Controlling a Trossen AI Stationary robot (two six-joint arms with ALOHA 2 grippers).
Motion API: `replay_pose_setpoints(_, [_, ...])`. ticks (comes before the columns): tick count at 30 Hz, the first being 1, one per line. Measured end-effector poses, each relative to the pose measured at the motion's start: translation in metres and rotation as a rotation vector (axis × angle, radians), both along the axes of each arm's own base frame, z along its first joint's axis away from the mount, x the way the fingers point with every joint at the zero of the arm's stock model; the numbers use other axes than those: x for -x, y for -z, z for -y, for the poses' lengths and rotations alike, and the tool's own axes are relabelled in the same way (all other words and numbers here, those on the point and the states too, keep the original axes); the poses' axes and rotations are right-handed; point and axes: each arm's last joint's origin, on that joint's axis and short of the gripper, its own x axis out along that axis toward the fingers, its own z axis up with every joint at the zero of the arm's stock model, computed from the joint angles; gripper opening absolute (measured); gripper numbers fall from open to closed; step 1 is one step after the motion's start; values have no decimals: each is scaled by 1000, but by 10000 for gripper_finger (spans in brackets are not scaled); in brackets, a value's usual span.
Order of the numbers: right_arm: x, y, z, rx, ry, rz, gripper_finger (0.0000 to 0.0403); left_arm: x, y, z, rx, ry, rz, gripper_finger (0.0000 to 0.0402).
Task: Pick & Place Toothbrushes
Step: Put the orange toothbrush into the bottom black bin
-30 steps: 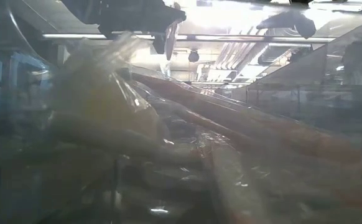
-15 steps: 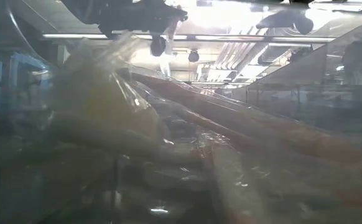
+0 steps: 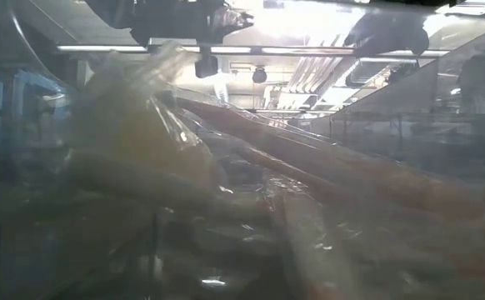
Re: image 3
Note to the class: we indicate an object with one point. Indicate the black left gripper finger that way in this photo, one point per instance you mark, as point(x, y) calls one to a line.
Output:
point(232, 21)
point(207, 66)

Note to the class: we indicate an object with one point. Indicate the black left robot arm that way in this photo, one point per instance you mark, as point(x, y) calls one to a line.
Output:
point(109, 10)

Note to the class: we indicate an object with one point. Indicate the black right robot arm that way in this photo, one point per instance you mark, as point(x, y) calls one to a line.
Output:
point(413, 2)

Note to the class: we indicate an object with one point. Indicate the ceiling light strip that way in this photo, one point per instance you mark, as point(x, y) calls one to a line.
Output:
point(101, 48)
point(309, 51)
point(230, 50)

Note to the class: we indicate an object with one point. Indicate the clear plastic bin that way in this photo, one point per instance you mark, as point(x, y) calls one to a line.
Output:
point(17, 250)

